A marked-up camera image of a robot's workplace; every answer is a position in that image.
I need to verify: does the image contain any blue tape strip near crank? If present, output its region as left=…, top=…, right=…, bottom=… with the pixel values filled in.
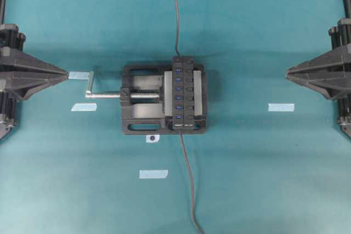
left=69, top=71, right=90, bottom=80

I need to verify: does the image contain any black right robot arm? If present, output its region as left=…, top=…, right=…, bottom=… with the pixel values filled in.
left=286, top=0, right=350, bottom=136

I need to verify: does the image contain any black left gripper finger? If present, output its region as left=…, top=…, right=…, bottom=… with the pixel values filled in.
left=1, top=75, right=68, bottom=100
left=1, top=47, right=68, bottom=76

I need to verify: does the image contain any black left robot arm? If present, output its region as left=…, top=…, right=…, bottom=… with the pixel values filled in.
left=1, top=0, right=69, bottom=139

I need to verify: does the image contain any black bench vise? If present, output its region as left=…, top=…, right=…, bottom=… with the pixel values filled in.
left=85, top=62, right=207, bottom=135

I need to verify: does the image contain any blue tape strip bottom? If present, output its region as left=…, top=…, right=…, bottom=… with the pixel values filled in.
left=139, top=169, right=168, bottom=179

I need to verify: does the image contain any white tape with dark dot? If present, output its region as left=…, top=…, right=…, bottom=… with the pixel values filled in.
left=146, top=135, right=160, bottom=143

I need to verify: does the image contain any blue tape strip right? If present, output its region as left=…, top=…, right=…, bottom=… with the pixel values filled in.
left=268, top=103, right=295, bottom=112

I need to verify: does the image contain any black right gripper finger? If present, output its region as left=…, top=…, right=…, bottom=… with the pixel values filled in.
left=286, top=49, right=350, bottom=76
left=286, top=76, right=350, bottom=101

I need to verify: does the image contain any black multiport USB hub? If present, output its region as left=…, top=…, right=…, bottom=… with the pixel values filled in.
left=172, top=56, right=195, bottom=130

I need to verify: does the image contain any blue tape strip left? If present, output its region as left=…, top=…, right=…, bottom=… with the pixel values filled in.
left=71, top=103, right=97, bottom=112

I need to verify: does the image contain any grey hub power cable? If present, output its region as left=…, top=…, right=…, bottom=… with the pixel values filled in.
left=179, top=133, right=203, bottom=234

